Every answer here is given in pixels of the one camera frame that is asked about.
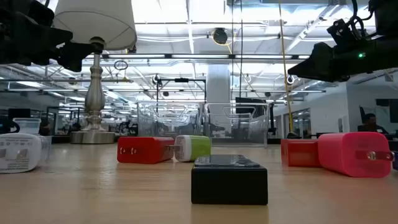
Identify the black aluminium table frame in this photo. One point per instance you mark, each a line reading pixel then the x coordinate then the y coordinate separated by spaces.
pixel 275 141

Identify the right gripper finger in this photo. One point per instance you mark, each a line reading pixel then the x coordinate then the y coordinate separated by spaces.
pixel 320 63

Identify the clear plastic bin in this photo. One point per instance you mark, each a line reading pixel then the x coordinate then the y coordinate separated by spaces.
pixel 168 118
pixel 236 124

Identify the black background rig frame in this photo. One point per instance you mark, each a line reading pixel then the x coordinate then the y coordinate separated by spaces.
pixel 182 80

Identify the pink wall charger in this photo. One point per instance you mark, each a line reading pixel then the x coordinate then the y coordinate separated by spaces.
pixel 345 155

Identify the silver table lamp white shade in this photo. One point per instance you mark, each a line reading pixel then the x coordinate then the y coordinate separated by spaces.
pixel 93 18

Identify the seated person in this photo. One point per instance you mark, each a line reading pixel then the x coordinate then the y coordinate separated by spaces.
pixel 370 123

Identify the red power bank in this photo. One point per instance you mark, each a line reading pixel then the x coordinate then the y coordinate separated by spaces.
pixel 300 153

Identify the clear storage box with lid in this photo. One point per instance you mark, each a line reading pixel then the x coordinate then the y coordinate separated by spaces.
pixel 27 126

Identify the black monitor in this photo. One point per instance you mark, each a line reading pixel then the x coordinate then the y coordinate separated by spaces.
pixel 245 100

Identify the red wall charger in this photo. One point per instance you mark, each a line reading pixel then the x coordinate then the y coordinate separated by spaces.
pixel 144 151

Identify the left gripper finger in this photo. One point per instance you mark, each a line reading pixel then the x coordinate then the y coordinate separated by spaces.
pixel 74 56

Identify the black power bank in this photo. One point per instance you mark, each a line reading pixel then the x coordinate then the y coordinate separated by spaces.
pixel 228 183

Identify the purple white wall charger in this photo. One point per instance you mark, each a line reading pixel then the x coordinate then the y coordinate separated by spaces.
pixel 18 154

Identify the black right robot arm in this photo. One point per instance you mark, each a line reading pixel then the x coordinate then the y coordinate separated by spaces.
pixel 387 15

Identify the green white wall charger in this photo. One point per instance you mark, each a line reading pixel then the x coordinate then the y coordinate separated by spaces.
pixel 199 147

